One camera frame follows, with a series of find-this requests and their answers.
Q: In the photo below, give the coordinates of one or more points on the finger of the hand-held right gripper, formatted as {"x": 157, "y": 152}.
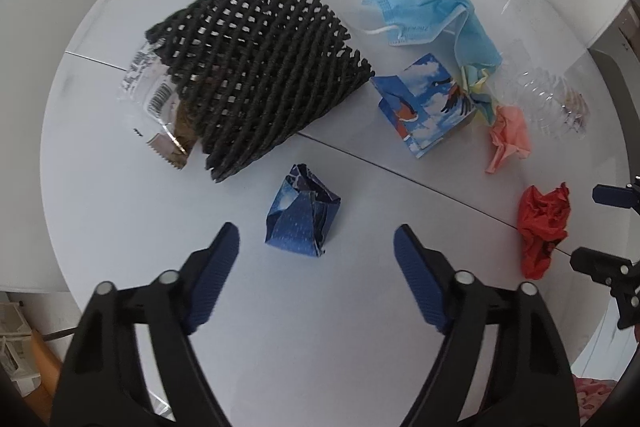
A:
{"x": 607, "y": 195}
{"x": 595, "y": 261}

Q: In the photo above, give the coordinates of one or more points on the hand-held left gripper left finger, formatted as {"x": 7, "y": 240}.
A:
{"x": 215, "y": 277}

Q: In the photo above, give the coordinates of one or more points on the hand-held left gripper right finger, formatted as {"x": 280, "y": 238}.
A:
{"x": 417, "y": 279}

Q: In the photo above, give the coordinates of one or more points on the red paper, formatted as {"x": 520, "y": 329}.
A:
{"x": 542, "y": 222}

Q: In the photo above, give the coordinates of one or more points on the dark blue paper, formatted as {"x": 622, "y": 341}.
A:
{"x": 295, "y": 222}

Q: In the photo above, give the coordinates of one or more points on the clear plastic bottle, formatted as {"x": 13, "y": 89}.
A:
{"x": 545, "y": 102}

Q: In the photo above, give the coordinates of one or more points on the pink crumpled paper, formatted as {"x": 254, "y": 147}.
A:
{"x": 507, "y": 132}

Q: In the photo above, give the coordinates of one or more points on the brown snack wrapper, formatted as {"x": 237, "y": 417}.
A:
{"x": 167, "y": 148}

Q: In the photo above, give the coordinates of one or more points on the pink patterned cloth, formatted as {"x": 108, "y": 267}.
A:
{"x": 592, "y": 402}

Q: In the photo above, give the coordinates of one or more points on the sky print paper box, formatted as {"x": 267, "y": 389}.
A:
{"x": 425, "y": 112}

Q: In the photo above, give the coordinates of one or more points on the yellow crumpled paper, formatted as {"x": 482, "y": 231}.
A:
{"x": 477, "y": 82}

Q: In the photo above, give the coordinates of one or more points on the white plastic crate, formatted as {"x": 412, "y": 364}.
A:
{"x": 15, "y": 337}

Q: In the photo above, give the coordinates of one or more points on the clear barcode plastic packaging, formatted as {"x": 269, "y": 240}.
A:
{"x": 140, "y": 77}

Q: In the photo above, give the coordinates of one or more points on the black foam net sleeve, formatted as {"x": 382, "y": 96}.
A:
{"x": 260, "y": 57}

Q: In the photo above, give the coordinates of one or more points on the blue face mask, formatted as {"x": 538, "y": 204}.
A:
{"x": 425, "y": 14}

